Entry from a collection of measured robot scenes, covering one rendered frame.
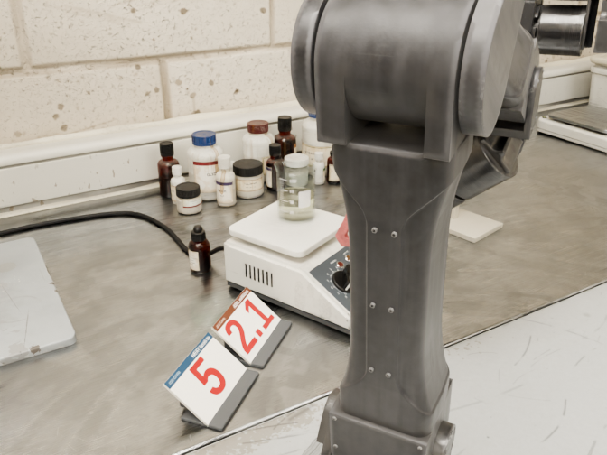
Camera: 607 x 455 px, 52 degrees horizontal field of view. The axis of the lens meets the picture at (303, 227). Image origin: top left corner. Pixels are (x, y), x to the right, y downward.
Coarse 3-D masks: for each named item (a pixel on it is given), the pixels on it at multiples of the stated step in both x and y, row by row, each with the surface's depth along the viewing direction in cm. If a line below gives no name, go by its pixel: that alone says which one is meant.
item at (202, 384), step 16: (208, 352) 66; (224, 352) 67; (192, 368) 63; (208, 368) 64; (224, 368) 66; (176, 384) 61; (192, 384) 62; (208, 384) 63; (224, 384) 64; (192, 400) 61; (208, 400) 62
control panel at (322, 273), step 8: (344, 248) 80; (336, 256) 78; (344, 256) 79; (320, 264) 76; (328, 264) 77; (336, 264) 77; (344, 264) 78; (312, 272) 74; (320, 272) 75; (328, 272) 76; (320, 280) 74; (328, 280) 75; (328, 288) 74; (336, 288) 74; (336, 296) 73; (344, 296) 74; (344, 304) 73
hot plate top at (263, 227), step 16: (272, 208) 86; (240, 224) 81; (256, 224) 81; (272, 224) 81; (288, 224) 81; (304, 224) 81; (320, 224) 81; (336, 224) 81; (256, 240) 77; (272, 240) 77; (288, 240) 77; (304, 240) 77; (320, 240) 77
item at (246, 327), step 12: (252, 300) 75; (240, 312) 72; (252, 312) 74; (264, 312) 75; (228, 324) 70; (240, 324) 71; (252, 324) 72; (264, 324) 74; (228, 336) 69; (240, 336) 70; (252, 336) 71; (240, 348) 69; (252, 348) 70
